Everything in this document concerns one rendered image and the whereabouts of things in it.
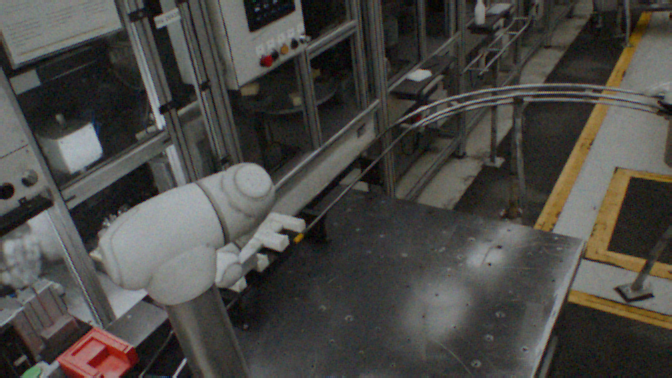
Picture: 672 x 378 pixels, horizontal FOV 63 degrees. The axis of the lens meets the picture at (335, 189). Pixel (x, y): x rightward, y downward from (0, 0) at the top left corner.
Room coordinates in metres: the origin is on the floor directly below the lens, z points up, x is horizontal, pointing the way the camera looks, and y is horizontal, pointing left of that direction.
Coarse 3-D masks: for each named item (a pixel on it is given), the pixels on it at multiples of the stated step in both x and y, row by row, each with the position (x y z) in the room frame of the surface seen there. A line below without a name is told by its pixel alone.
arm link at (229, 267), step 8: (224, 248) 1.23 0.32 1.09; (232, 248) 1.25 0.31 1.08; (240, 248) 1.27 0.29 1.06; (224, 256) 1.20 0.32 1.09; (232, 256) 1.21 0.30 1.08; (224, 264) 1.18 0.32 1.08; (232, 264) 1.18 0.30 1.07; (240, 264) 1.20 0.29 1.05; (224, 272) 1.16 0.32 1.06; (232, 272) 1.17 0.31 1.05; (240, 272) 1.19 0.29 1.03; (216, 280) 1.16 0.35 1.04; (224, 280) 1.16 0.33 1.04; (232, 280) 1.17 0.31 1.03
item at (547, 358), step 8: (576, 272) 1.45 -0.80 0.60; (560, 312) 1.26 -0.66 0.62; (560, 320) 1.48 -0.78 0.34; (560, 328) 1.48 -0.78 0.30; (552, 336) 1.18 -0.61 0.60; (560, 336) 1.48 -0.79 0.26; (552, 344) 1.45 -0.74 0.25; (560, 344) 1.48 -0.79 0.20; (544, 352) 1.10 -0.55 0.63; (552, 352) 1.41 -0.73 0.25; (560, 352) 1.50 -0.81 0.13; (544, 360) 1.38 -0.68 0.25; (552, 360) 1.40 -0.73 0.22; (560, 360) 1.51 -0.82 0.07; (544, 368) 1.35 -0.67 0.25; (552, 368) 1.49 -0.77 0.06; (536, 376) 1.04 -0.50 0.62; (544, 376) 1.31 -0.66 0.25; (552, 376) 1.48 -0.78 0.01
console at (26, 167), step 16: (0, 96) 1.19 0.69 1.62; (0, 112) 1.18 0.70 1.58; (0, 128) 1.17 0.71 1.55; (16, 128) 1.19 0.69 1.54; (0, 144) 1.15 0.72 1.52; (16, 144) 1.18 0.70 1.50; (0, 160) 1.14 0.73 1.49; (16, 160) 1.17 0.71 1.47; (32, 160) 1.19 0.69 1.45; (0, 176) 1.13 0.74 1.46; (16, 176) 1.15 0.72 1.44; (32, 176) 1.16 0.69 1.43; (0, 192) 1.11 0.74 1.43; (16, 192) 1.14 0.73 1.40; (32, 192) 1.17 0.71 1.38; (0, 208) 1.10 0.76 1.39
